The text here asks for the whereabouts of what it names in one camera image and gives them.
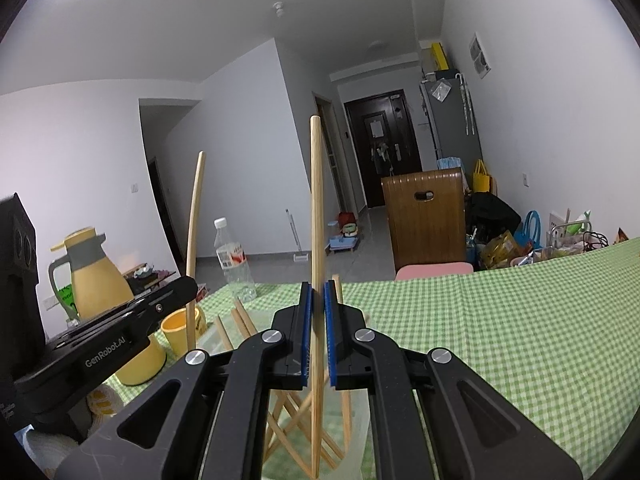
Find white floor squeegee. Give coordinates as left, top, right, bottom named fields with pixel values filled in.
left=285, top=208, right=310, bottom=264

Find dark entrance door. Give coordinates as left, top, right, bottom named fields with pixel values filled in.
left=343, top=91, right=424, bottom=209

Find pile of clothes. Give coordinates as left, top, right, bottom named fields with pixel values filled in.
left=122, top=263, right=177, bottom=294

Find wooden chopstick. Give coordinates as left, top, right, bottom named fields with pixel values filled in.
left=183, top=151, right=208, bottom=352
left=265, top=314, right=371, bottom=463
left=231, top=307, right=331, bottom=471
left=237, top=299, right=347, bottom=461
left=307, top=115, right=326, bottom=478
left=216, top=315, right=234, bottom=351
left=333, top=273, right=354, bottom=454

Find metal wire rack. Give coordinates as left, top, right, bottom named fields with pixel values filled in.
left=545, top=214, right=609, bottom=257

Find yellow snack bags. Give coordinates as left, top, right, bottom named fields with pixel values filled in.
left=479, top=230, right=531, bottom=269

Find clear water bottle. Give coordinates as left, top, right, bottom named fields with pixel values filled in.
left=213, top=217, right=259, bottom=304

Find wooden chair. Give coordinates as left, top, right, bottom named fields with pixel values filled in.
left=381, top=169, right=469, bottom=274

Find grey refrigerator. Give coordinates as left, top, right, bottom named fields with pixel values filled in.
left=419, top=77, right=484, bottom=176

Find pink seat cushion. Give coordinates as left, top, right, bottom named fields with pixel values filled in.
left=395, top=261, right=474, bottom=282

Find white wall panel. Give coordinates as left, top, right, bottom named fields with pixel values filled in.
left=468, top=32, right=491, bottom=80

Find yellow cup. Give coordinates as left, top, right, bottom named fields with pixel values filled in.
left=160, top=306, right=207, bottom=359

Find yellow thermos jug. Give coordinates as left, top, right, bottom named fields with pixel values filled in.
left=48, top=227, right=167, bottom=386

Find small blue floor stand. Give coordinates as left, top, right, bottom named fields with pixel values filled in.
left=327, top=227, right=361, bottom=256

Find green checked tablecloth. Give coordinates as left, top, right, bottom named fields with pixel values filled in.
left=102, top=235, right=640, bottom=480

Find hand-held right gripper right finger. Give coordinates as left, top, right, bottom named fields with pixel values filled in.
left=324, top=280, right=584, bottom=480

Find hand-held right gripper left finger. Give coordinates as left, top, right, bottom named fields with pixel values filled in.
left=55, top=281, right=315, bottom=480

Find person's left hand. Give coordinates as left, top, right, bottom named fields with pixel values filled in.
left=15, top=384, right=126, bottom=471

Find clear plastic container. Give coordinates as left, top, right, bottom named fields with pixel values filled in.
left=195, top=304, right=381, bottom=480

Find black bag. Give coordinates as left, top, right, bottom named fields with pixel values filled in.
left=465, top=192, right=522, bottom=249

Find yellow bag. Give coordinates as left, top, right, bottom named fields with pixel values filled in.
left=472, top=159, right=494, bottom=194

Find white folded umbrella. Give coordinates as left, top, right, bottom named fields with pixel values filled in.
left=456, top=72, right=476, bottom=136

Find blue bag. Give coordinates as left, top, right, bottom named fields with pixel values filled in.
left=515, top=210, right=544, bottom=251

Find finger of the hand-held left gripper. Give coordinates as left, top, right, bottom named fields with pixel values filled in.
left=126, top=275, right=200, bottom=322

